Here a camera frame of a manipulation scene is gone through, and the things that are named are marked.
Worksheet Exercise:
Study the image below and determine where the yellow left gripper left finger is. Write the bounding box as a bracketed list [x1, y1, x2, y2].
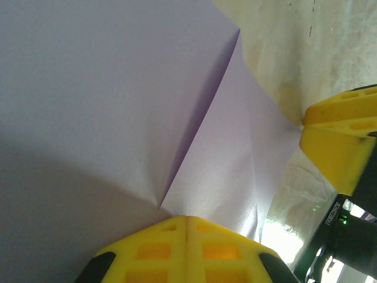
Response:
[73, 215, 188, 283]

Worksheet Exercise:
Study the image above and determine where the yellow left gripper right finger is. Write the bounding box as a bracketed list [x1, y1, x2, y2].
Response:
[187, 216, 300, 283]

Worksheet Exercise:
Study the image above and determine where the purple paper sheet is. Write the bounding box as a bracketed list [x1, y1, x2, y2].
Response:
[0, 0, 303, 283]

